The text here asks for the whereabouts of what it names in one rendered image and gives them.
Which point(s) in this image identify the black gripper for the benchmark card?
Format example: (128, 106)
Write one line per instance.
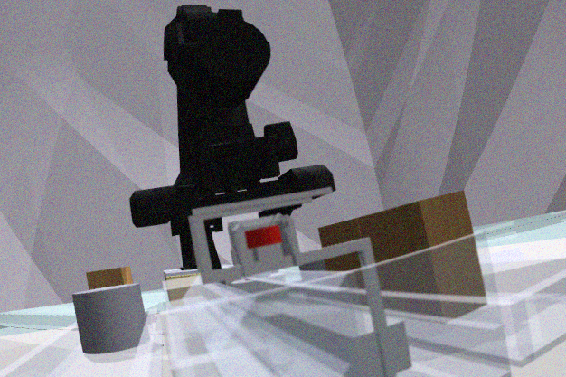
(160, 205)

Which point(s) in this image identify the grey cylinder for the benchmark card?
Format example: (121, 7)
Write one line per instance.
(318, 265)
(110, 319)

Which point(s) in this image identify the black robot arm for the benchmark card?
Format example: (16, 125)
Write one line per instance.
(215, 60)

